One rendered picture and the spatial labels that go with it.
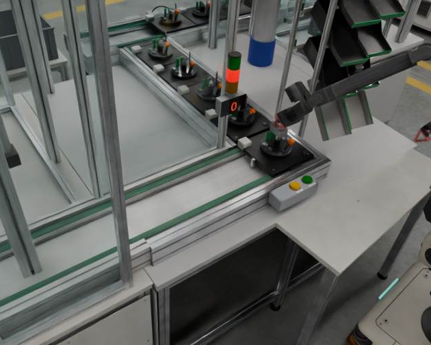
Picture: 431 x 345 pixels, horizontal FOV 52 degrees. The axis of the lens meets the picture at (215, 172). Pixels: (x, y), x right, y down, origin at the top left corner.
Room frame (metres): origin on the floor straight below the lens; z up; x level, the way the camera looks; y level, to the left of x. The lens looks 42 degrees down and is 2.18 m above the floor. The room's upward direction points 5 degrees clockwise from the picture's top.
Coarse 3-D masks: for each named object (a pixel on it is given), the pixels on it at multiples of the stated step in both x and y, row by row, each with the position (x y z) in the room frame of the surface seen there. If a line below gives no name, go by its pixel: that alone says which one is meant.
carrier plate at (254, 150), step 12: (264, 132) 1.64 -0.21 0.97; (252, 144) 1.54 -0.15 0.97; (300, 144) 1.57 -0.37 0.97; (252, 156) 1.46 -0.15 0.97; (264, 156) 1.47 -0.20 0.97; (300, 156) 1.49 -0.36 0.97; (312, 156) 1.50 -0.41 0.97; (264, 168) 1.40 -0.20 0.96; (276, 168) 1.39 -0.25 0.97; (288, 168) 1.41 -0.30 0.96
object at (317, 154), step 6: (252, 102) 1.89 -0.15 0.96; (258, 108) 1.85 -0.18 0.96; (264, 114) 1.80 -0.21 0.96; (270, 114) 1.80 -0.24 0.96; (270, 120) 1.75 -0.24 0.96; (288, 132) 1.68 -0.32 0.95; (228, 138) 1.58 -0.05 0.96; (294, 138) 1.63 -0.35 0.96; (300, 138) 1.63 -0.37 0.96; (228, 144) 1.54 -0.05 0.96; (234, 144) 1.54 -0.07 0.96; (306, 144) 1.59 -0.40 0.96; (228, 150) 1.52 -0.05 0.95; (312, 150) 1.55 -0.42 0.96; (318, 156) 1.51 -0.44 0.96
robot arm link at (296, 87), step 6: (294, 84) 1.48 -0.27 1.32; (300, 84) 1.48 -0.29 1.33; (288, 90) 1.47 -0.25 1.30; (294, 90) 1.46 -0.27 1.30; (300, 90) 1.46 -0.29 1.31; (306, 90) 1.48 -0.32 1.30; (288, 96) 1.47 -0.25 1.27; (294, 96) 1.45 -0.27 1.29; (300, 96) 1.45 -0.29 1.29; (306, 96) 1.44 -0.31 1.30; (318, 96) 1.41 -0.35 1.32; (312, 102) 1.40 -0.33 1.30; (318, 102) 1.40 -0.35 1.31
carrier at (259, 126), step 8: (248, 104) 1.86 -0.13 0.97; (240, 112) 1.71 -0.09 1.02; (248, 112) 1.76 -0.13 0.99; (256, 112) 1.79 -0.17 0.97; (232, 120) 1.67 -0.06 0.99; (240, 120) 1.68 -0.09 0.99; (248, 120) 1.68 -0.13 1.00; (256, 120) 1.72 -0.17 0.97; (264, 120) 1.73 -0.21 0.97; (232, 128) 1.65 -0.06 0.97; (240, 128) 1.65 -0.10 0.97; (248, 128) 1.66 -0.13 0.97; (256, 128) 1.66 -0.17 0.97; (264, 128) 1.67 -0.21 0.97; (232, 136) 1.58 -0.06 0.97; (240, 136) 1.59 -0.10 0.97; (248, 136) 1.60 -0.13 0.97
